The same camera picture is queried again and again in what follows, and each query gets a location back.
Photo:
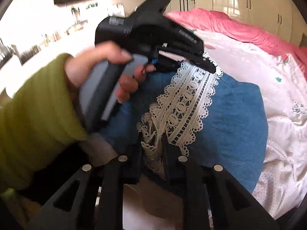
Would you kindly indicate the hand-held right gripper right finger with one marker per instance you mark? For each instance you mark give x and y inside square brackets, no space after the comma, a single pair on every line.
[171,163]

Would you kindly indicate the person's left forearm green sleeve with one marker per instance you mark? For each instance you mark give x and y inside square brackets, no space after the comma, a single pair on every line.
[36,124]

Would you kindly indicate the person's left hand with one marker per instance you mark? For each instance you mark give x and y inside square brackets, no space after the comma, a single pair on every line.
[103,52]

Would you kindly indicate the pink duvet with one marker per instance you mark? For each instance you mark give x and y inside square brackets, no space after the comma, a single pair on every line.
[215,21]

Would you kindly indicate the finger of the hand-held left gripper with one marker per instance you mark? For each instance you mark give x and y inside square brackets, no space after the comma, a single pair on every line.
[168,64]
[206,64]

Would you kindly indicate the blue denim pants lace trim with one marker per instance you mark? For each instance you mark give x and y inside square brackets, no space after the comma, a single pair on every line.
[235,115]

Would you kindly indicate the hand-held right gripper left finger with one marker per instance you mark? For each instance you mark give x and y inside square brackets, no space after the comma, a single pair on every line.
[134,167]

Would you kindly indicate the white printed blanket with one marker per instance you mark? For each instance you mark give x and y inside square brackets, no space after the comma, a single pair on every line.
[251,60]

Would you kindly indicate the white wardrobe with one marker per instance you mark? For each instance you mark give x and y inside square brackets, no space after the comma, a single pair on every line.
[239,0]

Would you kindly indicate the white dresser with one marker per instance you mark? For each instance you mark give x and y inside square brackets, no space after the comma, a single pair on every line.
[36,52]

